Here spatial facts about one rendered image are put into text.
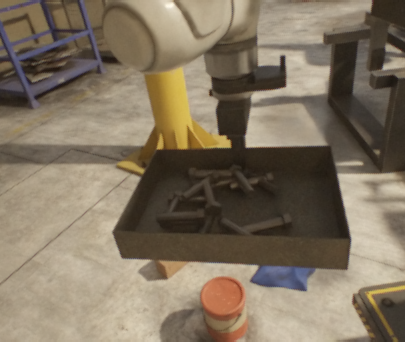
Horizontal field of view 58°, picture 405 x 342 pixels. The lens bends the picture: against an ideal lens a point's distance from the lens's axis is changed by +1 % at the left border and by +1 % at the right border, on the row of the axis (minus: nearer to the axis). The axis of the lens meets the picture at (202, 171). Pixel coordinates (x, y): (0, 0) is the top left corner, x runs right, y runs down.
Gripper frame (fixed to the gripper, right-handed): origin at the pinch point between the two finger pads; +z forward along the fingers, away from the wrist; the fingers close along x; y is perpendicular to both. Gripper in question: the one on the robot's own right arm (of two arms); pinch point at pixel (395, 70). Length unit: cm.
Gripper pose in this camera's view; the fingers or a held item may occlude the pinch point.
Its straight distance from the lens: 74.8
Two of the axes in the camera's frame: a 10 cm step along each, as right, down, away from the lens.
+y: 9.9, -1.6, 0.1
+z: 1.3, 8.2, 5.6
